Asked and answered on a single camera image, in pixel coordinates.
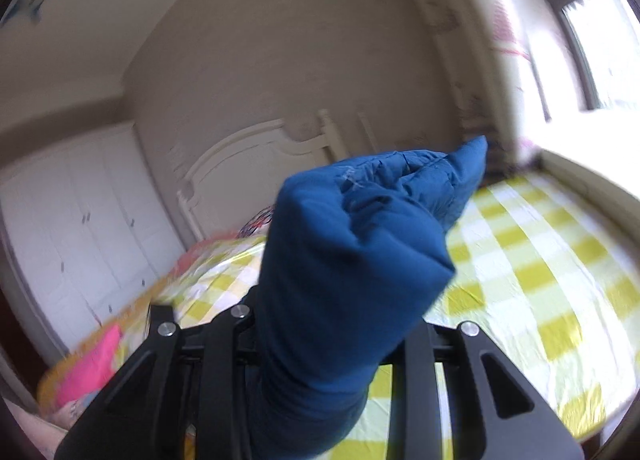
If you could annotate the pink pillow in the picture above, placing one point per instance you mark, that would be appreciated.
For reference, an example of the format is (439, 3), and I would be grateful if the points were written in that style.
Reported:
(92, 371)

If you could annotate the colourful patterned pillow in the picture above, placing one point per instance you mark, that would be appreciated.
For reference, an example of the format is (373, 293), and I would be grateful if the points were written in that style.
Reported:
(258, 224)

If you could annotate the window with dark frame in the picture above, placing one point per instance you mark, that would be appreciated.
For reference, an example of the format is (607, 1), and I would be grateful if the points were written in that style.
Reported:
(604, 40)

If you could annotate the beige curtain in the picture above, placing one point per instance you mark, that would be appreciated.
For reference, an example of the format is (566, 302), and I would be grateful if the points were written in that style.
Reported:
(483, 47)

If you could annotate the white bed headboard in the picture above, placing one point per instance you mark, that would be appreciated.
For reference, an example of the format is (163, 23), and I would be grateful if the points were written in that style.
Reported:
(243, 173)

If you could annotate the blue puffer jacket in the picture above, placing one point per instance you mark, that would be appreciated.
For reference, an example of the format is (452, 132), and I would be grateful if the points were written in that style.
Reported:
(355, 256)

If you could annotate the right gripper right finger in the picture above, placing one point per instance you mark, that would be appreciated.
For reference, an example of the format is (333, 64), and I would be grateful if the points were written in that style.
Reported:
(460, 376)

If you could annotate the white wardrobe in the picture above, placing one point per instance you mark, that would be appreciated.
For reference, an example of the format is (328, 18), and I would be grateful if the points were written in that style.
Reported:
(87, 229)

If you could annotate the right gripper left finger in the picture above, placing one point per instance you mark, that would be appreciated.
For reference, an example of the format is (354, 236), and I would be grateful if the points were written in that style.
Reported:
(178, 377)

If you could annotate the yellow white checkered bedsheet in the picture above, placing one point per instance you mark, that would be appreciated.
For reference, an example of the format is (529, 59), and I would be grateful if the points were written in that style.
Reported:
(542, 272)

